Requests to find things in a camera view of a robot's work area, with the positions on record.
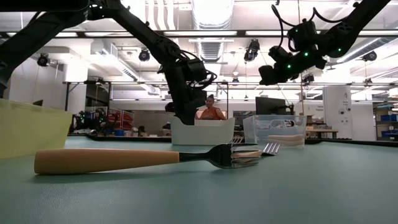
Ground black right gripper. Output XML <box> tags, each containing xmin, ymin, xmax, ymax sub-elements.
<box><xmin>258</xmin><ymin>45</ymin><xmax>327</xmax><ymax>86</ymax></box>

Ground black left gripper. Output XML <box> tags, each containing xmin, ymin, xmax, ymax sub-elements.
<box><xmin>157</xmin><ymin>57</ymin><xmax>210</xmax><ymax>126</ymax></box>

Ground white plastic bin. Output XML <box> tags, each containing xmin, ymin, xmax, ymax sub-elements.
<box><xmin>170</xmin><ymin>116</ymin><xmax>236</xmax><ymax>146</ymax></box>

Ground person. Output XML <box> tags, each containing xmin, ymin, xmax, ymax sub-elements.
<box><xmin>198</xmin><ymin>94</ymin><xmax>227</xmax><ymax>121</ymax></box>

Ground black computer monitor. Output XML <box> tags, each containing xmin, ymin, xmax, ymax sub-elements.
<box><xmin>254</xmin><ymin>96</ymin><xmax>295</xmax><ymax>116</ymax></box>

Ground red storage bins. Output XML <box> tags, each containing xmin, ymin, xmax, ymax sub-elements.
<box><xmin>110</xmin><ymin>110</ymin><xmax>135</xmax><ymax>131</ymax></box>

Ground clear plastic bin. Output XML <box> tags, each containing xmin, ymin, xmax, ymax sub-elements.
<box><xmin>242</xmin><ymin>114</ymin><xmax>308</xmax><ymax>149</ymax></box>

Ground black overhead beam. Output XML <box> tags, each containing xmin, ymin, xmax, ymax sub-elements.
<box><xmin>0</xmin><ymin>29</ymin><xmax>398</xmax><ymax>39</ymax></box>

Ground green table mat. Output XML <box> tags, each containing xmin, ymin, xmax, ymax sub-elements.
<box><xmin>0</xmin><ymin>136</ymin><xmax>398</xmax><ymax>224</ymax></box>

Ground black metal gantry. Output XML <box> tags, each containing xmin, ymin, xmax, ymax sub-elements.
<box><xmin>63</xmin><ymin>80</ymin><xmax>231</xmax><ymax>121</ymax></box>

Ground shelf with blue bins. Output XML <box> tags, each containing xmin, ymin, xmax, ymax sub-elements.
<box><xmin>373</xmin><ymin>102</ymin><xmax>398</xmax><ymax>141</ymax></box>

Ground yellow-green plastic bin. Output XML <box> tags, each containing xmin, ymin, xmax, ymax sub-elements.
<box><xmin>0</xmin><ymin>98</ymin><xmax>74</xmax><ymax>160</ymax></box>

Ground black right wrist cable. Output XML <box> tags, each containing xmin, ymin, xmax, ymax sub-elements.
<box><xmin>271</xmin><ymin>4</ymin><xmax>348</xmax><ymax>52</ymax></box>

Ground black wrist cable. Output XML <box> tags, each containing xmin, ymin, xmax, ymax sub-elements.
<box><xmin>178</xmin><ymin>49</ymin><xmax>218</xmax><ymax>91</ymax></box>
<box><xmin>271</xmin><ymin>4</ymin><xmax>348</xmax><ymax>52</ymax></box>

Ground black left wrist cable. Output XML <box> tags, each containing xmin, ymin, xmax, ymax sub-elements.
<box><xmin>178</xmin><ymin>49</ymin><xmax>218</xmax><ymax>91</ymax></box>

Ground black metal table frame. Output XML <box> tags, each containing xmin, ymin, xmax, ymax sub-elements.
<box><xmin>67</xmin><ymin>133</ymin><xmax>398</xmax><ymax>147</ymax></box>

